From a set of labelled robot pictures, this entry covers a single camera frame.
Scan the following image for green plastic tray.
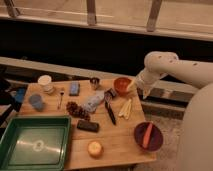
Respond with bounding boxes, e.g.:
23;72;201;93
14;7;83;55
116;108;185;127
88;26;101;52
0;116;71;171

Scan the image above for orange bowl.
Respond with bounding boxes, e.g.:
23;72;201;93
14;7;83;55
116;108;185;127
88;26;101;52
114;77;131;96

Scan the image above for pale yellow sticks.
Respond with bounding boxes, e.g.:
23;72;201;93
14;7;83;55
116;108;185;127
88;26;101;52
118;99;132;120

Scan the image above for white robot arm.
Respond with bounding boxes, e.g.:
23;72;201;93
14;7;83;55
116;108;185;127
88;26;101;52
132;51;213;171

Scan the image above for small metal cup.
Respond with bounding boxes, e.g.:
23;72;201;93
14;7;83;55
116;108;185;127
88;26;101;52
90;77;100;90

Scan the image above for white paper cup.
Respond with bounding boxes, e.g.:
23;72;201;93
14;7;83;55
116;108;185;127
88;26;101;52
38;75;54;94

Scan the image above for dark brown block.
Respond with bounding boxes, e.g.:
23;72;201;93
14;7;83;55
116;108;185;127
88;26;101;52
77;120;99;132

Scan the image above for yellow apple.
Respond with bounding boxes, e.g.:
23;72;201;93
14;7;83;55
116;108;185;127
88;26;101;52
87;141;103;158

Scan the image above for brown pine cones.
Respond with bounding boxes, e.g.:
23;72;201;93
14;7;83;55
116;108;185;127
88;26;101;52
66;101;90;121

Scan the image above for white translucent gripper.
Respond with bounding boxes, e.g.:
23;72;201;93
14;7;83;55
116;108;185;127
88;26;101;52
126;69;160;99

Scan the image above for black handled brush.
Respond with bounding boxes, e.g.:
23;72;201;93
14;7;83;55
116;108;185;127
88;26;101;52
104;89;116;124

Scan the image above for blue object at table edge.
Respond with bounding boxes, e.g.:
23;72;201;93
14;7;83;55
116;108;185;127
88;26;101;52
14;88;26;103

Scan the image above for orange carrot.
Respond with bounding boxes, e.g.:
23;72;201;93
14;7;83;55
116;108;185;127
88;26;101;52
142;122;153;148

